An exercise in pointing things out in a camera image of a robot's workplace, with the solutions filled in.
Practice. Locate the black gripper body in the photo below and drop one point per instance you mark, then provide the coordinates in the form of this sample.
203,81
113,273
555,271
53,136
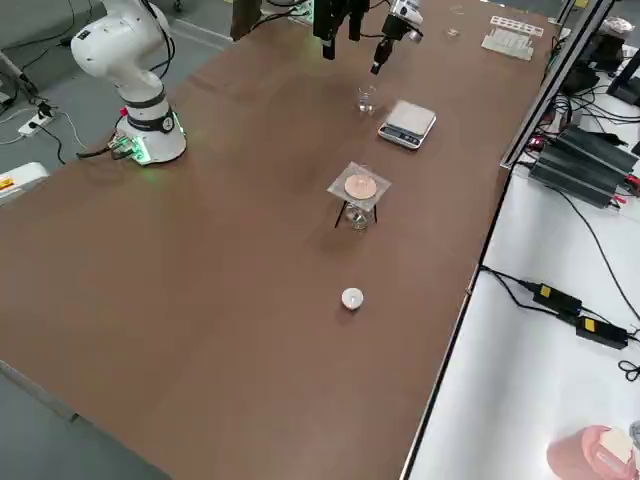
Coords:
393,27

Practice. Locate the small glass beaker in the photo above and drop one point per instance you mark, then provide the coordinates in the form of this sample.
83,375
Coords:
366,105

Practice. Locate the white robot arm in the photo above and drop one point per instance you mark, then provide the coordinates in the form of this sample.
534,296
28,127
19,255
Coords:
406,9
120,55

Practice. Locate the large glass beaker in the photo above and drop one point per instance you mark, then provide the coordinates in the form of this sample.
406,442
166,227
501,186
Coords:
453,32

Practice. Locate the silver digital balance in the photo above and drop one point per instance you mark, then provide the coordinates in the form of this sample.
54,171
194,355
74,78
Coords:
406,122

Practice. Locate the person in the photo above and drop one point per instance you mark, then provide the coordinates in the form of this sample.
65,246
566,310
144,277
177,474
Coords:
245,20

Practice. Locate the white test tube rack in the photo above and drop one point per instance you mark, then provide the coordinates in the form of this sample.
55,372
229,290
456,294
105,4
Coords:
510,40

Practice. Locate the glass alcohol lamp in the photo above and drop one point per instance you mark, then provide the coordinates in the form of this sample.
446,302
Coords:
359,217

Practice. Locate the black tripod stand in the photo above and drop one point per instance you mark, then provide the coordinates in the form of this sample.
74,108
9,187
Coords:
340,215

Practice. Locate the black finned power supply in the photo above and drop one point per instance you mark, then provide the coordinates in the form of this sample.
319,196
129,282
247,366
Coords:
605,147
580,175

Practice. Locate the black adapter with yellow label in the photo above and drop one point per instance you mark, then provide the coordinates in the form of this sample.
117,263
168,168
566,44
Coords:
557,299
602,332

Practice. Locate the white power strip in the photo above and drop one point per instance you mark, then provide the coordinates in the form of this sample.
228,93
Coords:
35,125

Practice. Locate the white control box with label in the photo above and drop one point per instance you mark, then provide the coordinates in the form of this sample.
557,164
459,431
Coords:
22,182

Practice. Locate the pink plastic container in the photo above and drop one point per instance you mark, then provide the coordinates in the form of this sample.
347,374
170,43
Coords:
580,455

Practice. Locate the aluminium frame post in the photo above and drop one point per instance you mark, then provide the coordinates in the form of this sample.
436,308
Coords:
550,80

